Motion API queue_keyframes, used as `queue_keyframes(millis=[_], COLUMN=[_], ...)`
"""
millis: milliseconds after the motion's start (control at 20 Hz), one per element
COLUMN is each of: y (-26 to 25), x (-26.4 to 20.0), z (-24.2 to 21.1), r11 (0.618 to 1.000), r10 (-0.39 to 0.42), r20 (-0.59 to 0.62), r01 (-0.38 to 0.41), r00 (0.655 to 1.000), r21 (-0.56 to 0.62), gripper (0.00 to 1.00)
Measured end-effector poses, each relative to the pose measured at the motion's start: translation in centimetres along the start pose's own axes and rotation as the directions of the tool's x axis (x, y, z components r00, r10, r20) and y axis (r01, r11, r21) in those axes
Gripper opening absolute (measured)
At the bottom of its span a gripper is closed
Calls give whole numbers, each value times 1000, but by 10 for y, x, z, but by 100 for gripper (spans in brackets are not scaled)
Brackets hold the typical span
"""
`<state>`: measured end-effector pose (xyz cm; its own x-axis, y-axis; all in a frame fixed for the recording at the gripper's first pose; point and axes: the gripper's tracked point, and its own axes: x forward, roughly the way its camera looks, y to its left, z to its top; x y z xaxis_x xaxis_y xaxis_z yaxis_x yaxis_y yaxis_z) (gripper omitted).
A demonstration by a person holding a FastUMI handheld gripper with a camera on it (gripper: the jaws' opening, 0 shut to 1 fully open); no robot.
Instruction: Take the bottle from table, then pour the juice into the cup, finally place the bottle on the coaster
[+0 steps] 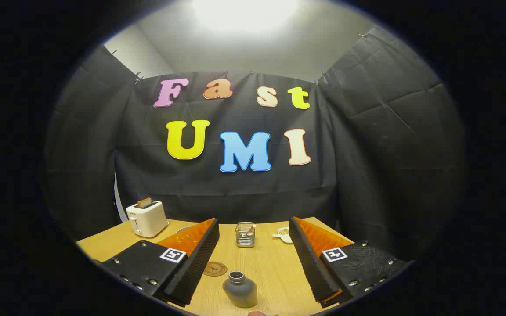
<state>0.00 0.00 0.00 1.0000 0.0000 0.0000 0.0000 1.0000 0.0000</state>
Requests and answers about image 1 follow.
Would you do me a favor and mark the white divided condiment dish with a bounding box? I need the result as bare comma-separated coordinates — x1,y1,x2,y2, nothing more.
273,227,293,244

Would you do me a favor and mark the metal wire basket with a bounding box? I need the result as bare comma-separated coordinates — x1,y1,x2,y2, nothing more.
235,222,256,248

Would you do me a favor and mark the white toaster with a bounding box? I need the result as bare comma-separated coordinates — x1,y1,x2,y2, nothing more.
126,201,169,238

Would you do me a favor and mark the silver juice bottle green label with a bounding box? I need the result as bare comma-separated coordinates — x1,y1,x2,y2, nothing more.
222,271,258,308

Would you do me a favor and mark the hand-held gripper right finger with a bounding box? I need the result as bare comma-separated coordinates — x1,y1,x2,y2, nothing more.
289,216,409,309

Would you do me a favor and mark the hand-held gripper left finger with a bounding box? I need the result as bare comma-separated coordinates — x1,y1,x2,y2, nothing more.
99,218,220,308

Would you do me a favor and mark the round cork coaster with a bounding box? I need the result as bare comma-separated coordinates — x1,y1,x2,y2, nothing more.
202,261,228,277

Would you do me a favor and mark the wooden table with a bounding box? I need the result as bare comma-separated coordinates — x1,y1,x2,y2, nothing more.
76,216,354,316

